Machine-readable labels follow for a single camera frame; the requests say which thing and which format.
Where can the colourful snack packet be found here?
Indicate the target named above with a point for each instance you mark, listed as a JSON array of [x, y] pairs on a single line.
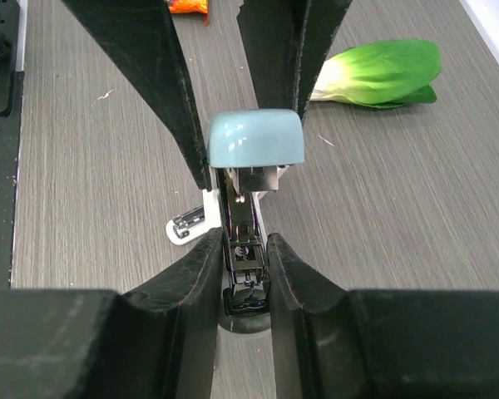
[[190, 6]]

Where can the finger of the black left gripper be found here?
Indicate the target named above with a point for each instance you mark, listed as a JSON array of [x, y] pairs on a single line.
[[286, 43], [141, 40]]

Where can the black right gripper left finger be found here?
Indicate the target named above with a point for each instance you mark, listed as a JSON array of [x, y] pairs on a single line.
[[156, 341]]

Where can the green bok choy toy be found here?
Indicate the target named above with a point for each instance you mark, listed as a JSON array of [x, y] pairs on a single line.
[[384, 74]]

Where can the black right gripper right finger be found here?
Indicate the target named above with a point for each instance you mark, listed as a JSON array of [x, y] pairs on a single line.
[[329, 342]]

